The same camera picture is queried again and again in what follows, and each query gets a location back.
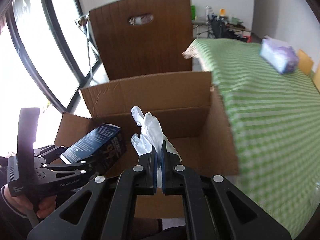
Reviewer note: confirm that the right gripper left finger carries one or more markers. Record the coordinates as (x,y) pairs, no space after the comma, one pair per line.
(122,196)

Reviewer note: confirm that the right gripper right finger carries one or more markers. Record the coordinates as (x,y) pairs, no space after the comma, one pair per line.
(205,216)

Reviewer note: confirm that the white disposable glove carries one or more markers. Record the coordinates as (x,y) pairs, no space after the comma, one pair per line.
(151,134)

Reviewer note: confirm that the dark blue paper box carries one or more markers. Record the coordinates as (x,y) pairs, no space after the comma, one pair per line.
(102,147)

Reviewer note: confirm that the person's left hand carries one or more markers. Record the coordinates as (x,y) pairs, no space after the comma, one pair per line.
(23,204)

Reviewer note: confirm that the brown cardboard box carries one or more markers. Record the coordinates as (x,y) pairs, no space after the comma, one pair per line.
(188,107)

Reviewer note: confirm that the green checkered tablecloth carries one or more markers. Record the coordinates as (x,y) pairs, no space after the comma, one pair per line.
(274,121)

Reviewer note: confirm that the brown wooden chair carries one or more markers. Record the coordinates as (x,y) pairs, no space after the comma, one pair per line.
(141,37)

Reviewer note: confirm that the black folding chair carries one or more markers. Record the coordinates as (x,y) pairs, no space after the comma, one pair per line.
(221,28)

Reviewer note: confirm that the folding table in background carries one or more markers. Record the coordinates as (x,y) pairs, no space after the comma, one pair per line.
(202,31)

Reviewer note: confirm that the purple tissue pack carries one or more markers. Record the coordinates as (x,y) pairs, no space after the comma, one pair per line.
(279,54)

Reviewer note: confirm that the green box on table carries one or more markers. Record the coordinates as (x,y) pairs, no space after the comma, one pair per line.
(193,12)

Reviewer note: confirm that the yellow cup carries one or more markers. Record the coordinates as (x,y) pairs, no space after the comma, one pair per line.
(305,63)

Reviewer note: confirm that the yellow thermos jug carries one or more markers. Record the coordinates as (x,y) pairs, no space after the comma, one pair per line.
(316,78)

